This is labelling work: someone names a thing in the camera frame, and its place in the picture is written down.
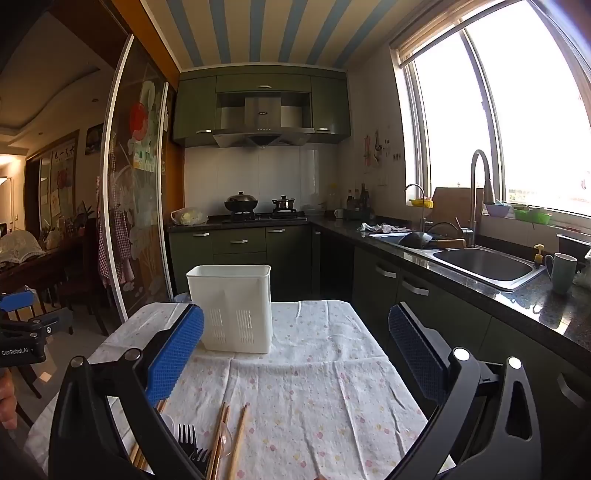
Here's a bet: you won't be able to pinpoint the black lidded wok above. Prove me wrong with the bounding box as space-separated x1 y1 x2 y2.
224 191 259 214

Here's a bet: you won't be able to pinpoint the printed sliding glass door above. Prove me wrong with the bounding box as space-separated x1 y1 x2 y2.
99 34 180 320

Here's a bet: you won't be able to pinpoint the black plastic fork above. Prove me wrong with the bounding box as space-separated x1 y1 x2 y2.
178 424 198 464
188 447 212 479

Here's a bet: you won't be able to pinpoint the black tray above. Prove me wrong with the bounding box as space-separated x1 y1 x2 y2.
556 233 591 262

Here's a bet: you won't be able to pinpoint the wall hanging decoration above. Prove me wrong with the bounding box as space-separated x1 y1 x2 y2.
362 130 385 172

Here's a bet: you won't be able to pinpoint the stainless steel sink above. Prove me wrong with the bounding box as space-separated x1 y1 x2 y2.
368 231 548 292

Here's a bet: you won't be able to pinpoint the green plastic basket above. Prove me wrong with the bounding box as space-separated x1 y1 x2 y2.
513 207 553 226

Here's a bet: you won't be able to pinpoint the green wall cabinets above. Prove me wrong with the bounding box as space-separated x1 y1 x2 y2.
172 68 352 145

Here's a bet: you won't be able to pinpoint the red checkered apron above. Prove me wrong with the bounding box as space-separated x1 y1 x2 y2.
96 175 136 288

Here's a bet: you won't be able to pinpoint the pale ceramic mug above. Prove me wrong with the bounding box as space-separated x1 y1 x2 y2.
544 252 579 295

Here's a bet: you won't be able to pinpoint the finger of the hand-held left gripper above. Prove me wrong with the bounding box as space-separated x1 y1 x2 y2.
0 290 36 315

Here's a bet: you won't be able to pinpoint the steel range hood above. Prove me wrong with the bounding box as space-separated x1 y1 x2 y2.
212 95 315 149

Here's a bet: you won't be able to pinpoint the white plastic bag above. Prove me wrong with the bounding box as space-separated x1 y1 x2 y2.
171 207 209 227

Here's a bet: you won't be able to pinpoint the tall steel faucet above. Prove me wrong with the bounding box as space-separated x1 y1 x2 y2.
468 148 495 248

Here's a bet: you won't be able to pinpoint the white plastic utensil holder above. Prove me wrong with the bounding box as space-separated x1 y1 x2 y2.
186 264 272 354

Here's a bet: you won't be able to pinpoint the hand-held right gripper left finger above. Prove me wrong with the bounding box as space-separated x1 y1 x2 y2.
48 302 206 480

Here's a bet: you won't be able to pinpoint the kitchen window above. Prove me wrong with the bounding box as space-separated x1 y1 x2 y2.
389 0 591 219

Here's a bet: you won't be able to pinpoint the white lace food cover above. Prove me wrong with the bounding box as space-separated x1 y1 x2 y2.
0 229 45 267

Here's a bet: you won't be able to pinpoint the black gas stove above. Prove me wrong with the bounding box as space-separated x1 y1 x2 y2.
222 210 308 223

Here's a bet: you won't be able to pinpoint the wall poster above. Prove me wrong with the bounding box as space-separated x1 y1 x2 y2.
48 133 80 219

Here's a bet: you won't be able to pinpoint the black granite countertop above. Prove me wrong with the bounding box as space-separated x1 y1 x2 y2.
166 213 591 366

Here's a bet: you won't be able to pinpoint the brown wooden chopstick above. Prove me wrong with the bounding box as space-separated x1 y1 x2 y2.
211 404 230 480
205 402 227 480
136 401 168 469
129 401 163 464
228 404 250 480

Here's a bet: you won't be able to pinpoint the wooden cutting board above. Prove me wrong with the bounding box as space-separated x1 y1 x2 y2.
431 186 485 228

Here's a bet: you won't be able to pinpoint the dark wooden dining table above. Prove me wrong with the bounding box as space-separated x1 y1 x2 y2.
0 230 99 298

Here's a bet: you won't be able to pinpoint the dark wooden chair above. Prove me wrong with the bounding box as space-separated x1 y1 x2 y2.
59 270 112 335

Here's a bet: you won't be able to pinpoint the floral white tablecloth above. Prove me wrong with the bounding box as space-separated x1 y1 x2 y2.
25 300 444 480

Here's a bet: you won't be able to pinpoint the small steel faucet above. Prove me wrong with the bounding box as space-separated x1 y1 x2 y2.
404 184 428 232

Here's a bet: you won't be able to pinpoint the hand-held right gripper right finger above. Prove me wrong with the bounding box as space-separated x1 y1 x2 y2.
388 302 543 480

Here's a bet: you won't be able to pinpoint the crumpled dish rag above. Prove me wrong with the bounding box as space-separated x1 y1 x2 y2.
359 222 410 234

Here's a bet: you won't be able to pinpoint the person's left hand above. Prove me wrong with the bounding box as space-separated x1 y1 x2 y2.
0 369 19 418

